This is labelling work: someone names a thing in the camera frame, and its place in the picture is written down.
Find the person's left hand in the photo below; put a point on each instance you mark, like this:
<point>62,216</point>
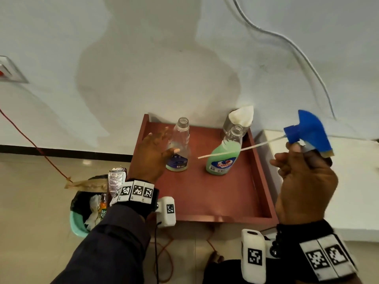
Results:
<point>146,159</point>

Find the person's right hand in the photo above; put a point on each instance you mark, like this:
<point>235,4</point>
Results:
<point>308,189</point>

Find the clear near-empty spray bottle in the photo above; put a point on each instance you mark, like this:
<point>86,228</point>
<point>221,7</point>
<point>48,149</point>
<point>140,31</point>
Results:
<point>179,144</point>

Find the blue spray trigger head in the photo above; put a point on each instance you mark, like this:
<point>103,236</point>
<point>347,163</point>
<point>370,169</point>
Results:
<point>314,130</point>

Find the bottle with green liquid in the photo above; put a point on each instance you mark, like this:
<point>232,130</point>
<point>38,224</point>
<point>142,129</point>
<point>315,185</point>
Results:
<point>225,156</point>

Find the white tissue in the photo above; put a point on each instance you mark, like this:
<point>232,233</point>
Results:
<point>242,115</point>

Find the person's left forearm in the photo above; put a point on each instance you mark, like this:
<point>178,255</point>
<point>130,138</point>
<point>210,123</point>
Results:
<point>112,248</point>

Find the person's right forearm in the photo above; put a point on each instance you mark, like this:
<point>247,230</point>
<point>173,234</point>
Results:
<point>331,280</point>

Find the orange drink bottle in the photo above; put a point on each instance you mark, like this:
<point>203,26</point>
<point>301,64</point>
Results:
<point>103,208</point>

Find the person's foot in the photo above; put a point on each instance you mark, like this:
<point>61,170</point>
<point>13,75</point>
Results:
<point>215,257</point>

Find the person's leg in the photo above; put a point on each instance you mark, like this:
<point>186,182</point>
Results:
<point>225,275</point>

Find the black marker wristband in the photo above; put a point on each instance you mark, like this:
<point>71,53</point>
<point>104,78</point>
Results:
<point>136,192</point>
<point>319,251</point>

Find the silver snack wrapper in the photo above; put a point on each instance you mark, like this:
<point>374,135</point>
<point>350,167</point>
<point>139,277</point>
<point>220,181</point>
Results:
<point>116,180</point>

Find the white cabinet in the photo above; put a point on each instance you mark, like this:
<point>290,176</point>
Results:
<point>355,198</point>

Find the brown paper scrap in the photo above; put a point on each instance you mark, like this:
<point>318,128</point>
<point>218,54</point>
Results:
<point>88,185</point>

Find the crumpled white paper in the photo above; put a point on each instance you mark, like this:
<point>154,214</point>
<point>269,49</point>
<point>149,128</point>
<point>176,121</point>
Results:
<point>93,212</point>

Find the teal trash bin with waste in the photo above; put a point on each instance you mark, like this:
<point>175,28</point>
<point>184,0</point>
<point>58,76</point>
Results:
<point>78,204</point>

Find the perforated steel holder cup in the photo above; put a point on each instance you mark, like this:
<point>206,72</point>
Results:
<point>228,127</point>

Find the green trash bin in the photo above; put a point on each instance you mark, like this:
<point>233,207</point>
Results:
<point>77,226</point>

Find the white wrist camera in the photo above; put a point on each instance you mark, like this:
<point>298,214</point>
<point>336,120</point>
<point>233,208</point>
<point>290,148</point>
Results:
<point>253,254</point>
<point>167,211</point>

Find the wall switch plate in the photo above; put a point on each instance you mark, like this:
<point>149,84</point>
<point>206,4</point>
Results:
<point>10,72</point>

